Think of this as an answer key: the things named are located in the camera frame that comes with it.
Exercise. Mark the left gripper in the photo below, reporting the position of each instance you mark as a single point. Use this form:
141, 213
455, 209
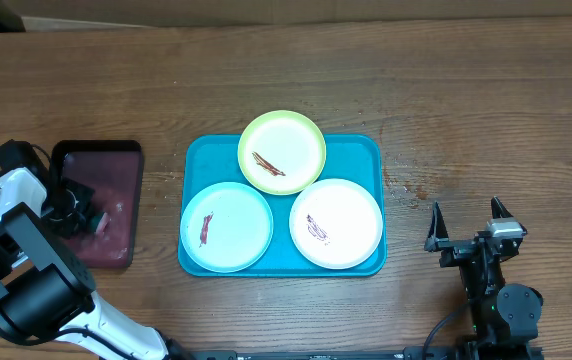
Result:
85, 194

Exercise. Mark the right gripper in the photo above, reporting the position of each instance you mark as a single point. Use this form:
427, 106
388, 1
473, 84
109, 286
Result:
456, 250

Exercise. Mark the green and pink sponge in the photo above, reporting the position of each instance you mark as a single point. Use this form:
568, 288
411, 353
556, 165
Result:
101, 222

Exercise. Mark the light blue plate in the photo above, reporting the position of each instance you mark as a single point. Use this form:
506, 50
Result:
225, 228

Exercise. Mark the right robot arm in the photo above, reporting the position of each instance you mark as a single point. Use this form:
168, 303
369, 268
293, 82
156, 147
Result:
504, 316

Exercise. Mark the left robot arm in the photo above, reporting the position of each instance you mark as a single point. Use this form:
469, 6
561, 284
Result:
47, 294

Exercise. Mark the black tray with red liquid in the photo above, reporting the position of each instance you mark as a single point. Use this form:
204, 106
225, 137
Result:
114, 169

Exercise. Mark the teal plastic tray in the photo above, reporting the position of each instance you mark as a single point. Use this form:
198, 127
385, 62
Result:
212, 159

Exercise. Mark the pink-white plate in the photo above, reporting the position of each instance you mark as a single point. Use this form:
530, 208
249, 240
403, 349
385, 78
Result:
336, 224

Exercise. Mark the yellow-green plate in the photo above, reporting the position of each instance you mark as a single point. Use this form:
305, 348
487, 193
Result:
281, 152

